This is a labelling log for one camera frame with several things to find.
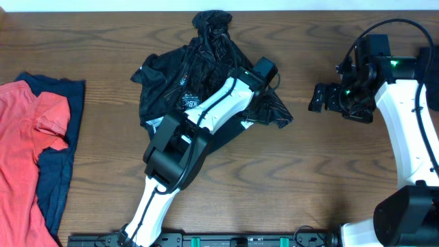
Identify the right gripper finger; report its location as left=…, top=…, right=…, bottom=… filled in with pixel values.
left=308, top=97, right=324, bottom=113
left=313, top=83, right=327, bottom=99

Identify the black patterned sports jersey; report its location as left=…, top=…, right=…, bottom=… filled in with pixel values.
left=130, top=10, right=294, bottom=152

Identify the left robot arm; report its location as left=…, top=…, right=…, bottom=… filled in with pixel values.
left=119, top=67, right=277, bottom=246

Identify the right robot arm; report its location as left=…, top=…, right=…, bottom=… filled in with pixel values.
left=309, top=56, right=438, bottom=246

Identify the black garment at right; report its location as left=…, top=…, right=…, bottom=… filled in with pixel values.
left=416, top=45, right=438, bottom=111

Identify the navy blue shirt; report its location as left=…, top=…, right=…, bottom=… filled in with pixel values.
left=17, top=72, right=86, bottom=239

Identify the red shirt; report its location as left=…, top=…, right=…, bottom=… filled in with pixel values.
left=1, top=80, right=71, bottom=246

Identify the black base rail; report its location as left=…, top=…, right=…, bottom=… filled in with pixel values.
left=67, top=230, right=341, bottom=247

